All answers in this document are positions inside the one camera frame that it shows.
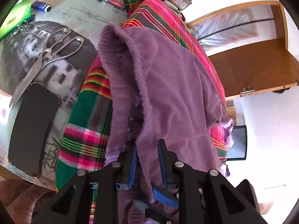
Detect purple fleece garment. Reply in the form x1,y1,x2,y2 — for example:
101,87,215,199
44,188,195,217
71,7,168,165
98,23,235,224

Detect pink plaid table cloth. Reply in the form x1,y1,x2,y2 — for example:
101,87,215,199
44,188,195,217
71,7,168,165
55,0,229,224

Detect black office chair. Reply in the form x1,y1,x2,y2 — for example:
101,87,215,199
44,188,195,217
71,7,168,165
227,125,248,161

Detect black smartphone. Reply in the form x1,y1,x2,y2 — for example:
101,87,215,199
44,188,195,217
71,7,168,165
8,83,60,178

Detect metal kitchen scissors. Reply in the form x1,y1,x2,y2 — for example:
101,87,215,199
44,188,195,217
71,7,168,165
9,27,85,109

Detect wooden door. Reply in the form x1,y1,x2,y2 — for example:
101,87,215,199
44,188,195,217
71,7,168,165
187,1,298,100

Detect green packet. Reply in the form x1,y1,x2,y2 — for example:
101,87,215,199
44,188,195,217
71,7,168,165
0,0,31,40

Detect metal door handle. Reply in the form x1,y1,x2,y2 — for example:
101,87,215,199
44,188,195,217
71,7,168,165
240,87,255,97

